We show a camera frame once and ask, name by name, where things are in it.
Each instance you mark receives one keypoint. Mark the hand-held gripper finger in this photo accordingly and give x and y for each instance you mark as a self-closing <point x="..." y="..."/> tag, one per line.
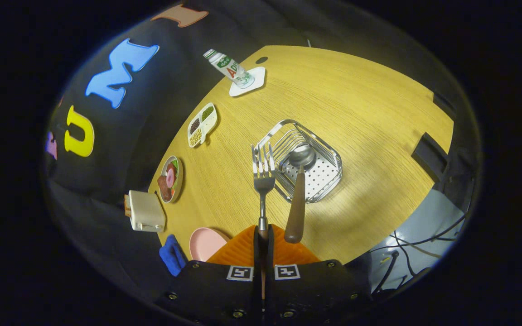
<point x="257" y="258"/>
<point x="268" y="260"/>

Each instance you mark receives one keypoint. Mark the metal fork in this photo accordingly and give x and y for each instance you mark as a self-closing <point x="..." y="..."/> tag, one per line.
<point x="263" y="181"/>

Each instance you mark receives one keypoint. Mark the pink plate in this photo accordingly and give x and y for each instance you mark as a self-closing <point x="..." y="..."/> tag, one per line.
<point x="204" y="244"/>

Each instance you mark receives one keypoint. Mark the blue cloth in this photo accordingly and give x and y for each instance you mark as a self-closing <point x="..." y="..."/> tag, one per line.
<point x="172" y="256"/>

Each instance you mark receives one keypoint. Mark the round plate with food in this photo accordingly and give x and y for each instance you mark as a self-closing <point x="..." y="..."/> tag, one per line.
<point x="169" y="179"/>

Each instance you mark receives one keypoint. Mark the white toaster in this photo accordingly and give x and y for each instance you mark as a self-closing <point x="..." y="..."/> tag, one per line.
<point x="147" y="210"/>

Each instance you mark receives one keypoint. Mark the brown toast slice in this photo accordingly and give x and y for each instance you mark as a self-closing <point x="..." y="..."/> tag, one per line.
<point x="127" y="206"/>

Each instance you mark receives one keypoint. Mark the white divided dish with beans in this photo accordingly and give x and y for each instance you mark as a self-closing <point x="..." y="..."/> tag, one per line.
<point x="202" y="124"/>

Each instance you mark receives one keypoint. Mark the white square coaster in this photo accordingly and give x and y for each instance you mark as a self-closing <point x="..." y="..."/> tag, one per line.
<point x="261" y="77"/>

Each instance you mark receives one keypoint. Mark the white bottle with green label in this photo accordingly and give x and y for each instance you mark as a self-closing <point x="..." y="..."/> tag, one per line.
<point x="229" y="68"/>

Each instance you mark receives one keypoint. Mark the black table clamp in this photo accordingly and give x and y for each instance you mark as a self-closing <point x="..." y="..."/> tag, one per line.
<point x="444" y="106"/>
<point x="428" y="151"/>

